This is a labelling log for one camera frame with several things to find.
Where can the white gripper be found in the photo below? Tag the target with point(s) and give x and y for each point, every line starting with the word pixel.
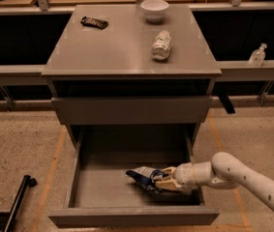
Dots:
pixel 184 174

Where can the blue chip bag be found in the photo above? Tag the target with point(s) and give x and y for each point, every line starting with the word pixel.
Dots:
pixel 146 177

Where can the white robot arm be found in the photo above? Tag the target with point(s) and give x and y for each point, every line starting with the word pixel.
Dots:
pixel 224 171

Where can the closed grey upper drawer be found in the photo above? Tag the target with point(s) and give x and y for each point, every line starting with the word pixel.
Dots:
pixel 131 111

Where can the open grey lower drawer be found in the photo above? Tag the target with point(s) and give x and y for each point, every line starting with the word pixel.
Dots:
pixel 100 194

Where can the grey drawer cabinet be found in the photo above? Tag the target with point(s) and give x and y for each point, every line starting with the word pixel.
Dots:
pixel 116 62

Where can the crushed silver can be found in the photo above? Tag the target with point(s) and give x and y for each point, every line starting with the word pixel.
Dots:
pixel 161 47

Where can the white ceramic bowl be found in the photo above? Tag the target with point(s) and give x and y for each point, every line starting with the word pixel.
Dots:
pixel 154 10

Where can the black metal leg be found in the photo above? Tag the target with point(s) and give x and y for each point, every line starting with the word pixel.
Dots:
pixel 27 182

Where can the black candy bar wrapper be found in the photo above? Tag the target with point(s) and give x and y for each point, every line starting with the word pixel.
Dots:
pixel 94 22

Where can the grey metal rail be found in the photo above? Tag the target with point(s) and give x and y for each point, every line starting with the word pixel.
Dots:
pixel 22 75

